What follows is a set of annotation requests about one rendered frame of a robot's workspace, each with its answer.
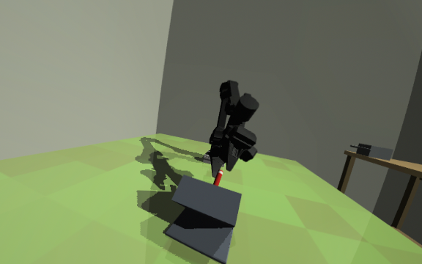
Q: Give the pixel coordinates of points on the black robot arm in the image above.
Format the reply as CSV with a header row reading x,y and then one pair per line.
x,y
240,109

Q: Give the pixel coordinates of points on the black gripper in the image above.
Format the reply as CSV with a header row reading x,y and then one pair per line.
x,y
235,141

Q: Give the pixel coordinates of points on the dark grey square panel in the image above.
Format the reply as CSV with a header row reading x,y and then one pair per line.
x,y
206,224

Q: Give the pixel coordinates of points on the red peg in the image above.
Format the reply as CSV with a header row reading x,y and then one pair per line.
x,y
218,177

